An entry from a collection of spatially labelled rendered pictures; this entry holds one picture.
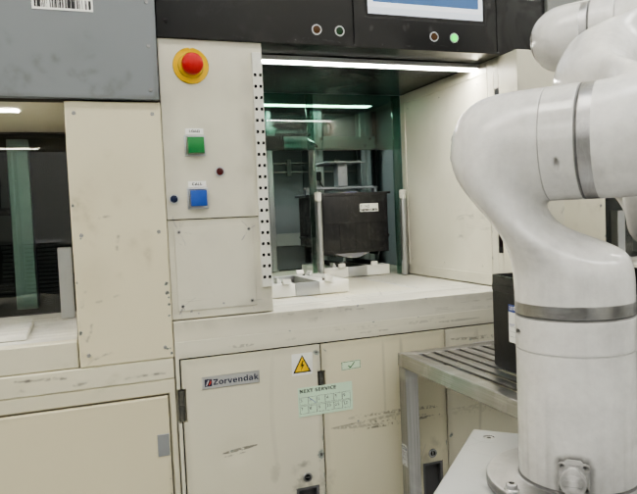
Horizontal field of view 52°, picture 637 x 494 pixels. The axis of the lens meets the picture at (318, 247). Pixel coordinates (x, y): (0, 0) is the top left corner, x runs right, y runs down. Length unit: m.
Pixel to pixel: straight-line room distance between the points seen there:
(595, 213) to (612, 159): 1.04
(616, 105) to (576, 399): 0.28
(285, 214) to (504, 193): 1.60
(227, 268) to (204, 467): 0.39
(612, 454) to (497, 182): 0.29
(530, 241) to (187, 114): 0.78
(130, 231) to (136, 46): 0.34
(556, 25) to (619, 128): 0.42
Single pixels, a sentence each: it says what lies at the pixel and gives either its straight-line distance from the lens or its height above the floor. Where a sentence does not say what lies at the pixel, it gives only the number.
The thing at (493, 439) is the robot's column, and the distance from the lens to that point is 0.90.
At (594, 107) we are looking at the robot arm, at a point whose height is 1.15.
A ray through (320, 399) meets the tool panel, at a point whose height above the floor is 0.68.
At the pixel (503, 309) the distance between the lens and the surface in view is 1.24.
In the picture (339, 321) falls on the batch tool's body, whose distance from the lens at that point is 1.35.
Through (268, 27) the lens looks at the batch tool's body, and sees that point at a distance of 1.34.
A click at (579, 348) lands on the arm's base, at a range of 0.69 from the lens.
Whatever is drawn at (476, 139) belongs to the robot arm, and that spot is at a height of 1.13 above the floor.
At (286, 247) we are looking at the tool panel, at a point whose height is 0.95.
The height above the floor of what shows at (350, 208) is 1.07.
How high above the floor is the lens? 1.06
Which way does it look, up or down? 3 degrees down
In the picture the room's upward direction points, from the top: 2 degrees counter-clockwise
